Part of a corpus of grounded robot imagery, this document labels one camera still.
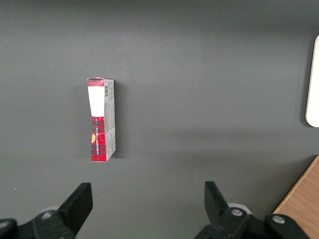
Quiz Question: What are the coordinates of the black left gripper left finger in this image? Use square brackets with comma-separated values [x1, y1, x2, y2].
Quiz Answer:
[0, 182, 94, 239]

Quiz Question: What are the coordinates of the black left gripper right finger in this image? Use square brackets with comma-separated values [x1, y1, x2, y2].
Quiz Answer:
[194, 181, 311, 239]

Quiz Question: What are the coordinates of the oak wooden drawer cabinet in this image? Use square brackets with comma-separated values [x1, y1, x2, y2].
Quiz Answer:
[273, 155, 319, 239]

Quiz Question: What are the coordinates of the red tartan cardboard box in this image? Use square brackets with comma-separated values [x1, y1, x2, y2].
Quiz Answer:
[87, 77, 116, 163]

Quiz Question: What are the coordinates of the beige rectangular tray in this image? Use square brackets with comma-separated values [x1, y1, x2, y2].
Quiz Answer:
[305, 34, 319, 128]

